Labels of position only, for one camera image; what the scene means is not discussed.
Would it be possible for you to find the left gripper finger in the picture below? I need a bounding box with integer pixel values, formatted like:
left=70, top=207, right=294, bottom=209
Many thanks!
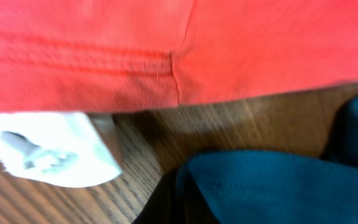
left=132, top=170, right=184, bottom=224

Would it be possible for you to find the blue t-shirt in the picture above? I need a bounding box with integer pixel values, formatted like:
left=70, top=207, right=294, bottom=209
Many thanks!
left=175, top=96, right=358, bottom=223

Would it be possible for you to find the white t-shirt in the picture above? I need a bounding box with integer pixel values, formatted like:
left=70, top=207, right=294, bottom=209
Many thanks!
left=0, top=112, right=122, bottom=188

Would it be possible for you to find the red t-shirt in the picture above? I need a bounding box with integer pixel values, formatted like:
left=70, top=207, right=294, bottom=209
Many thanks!
left=0, top=0, right=358, bottom=112

